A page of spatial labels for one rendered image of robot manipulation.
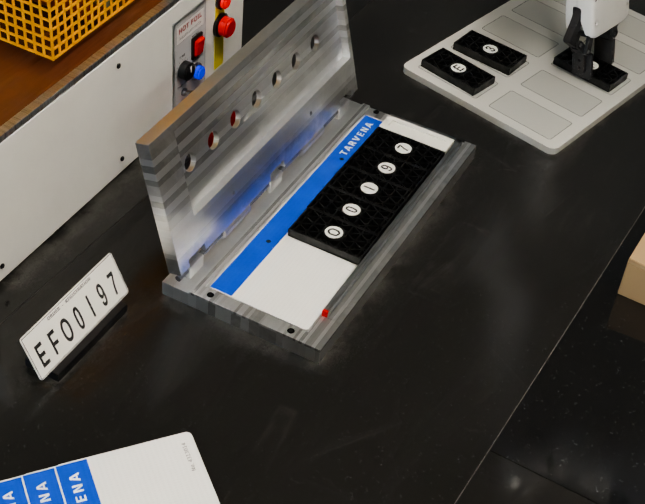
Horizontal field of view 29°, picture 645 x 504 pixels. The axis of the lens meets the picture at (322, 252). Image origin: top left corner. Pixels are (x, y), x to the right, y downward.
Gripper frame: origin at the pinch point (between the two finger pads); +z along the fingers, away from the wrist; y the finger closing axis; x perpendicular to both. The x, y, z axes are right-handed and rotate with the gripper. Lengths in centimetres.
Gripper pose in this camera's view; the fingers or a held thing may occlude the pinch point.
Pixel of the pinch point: (593, 57)
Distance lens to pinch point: 189.2
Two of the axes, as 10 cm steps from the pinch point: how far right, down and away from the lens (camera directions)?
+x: -7.4, -3.3, 5.9
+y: 6.7, -4.6, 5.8
